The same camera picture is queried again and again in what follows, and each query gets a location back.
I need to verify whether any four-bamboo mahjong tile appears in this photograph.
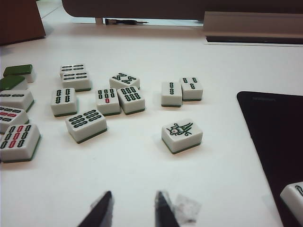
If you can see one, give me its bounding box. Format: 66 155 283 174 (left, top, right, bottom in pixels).
50 87 79 118

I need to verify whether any bird one-bamboo mahjong tile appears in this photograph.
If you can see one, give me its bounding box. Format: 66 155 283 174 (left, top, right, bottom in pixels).
161 118 204 155

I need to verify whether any brown box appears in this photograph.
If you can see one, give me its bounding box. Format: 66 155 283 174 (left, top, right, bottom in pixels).
0 0 47 47

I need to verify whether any aluminium cable tray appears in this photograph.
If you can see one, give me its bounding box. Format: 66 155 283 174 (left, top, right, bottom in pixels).
203 10 303 45

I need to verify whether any seven-bamboo mahjong tile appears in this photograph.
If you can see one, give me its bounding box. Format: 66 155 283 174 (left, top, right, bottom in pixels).
96 87 123 116

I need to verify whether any black screwdriver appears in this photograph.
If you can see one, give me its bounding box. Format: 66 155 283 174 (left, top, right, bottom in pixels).
104 18 150 26

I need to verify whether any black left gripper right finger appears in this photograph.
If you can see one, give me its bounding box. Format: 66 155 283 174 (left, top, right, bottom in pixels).
153 190 202 227

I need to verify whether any six-bamboo mahjong tile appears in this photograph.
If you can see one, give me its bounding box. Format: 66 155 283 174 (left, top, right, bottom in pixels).
65 109 108 144
59 63 87 76
61 70 92 93
116 86 146 116

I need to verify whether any nine-bamboo mahjong tile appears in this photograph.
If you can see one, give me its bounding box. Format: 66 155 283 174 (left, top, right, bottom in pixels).
0 124 41 164
0 105 30 135

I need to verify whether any three-bamboo mahjong tile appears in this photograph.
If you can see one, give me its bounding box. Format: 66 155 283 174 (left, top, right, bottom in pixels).
179 77 204 102

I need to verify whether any face-down green mahjong tile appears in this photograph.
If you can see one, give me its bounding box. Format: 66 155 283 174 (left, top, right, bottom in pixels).
0 75 28 92
2 63 37 84

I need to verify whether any desk divider panel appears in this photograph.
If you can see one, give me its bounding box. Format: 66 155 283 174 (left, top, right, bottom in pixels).
60 0 303 22

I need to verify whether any eight-bamboo mahjong tile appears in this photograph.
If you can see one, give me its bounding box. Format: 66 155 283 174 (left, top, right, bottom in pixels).
109 72 141 90

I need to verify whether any white green-backed mahjong tile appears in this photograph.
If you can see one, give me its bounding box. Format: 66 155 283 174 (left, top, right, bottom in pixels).
280 181 303 227

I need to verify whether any black cloth mat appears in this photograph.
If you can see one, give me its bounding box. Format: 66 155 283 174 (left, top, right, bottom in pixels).
236 91 303 227

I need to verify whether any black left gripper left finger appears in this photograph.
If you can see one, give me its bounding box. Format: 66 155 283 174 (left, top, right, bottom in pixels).
77 190 113 227

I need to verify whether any two-bamboo mahjong tile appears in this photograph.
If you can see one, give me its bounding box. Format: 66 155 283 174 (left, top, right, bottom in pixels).
0 89 35 113
160 81 183 107

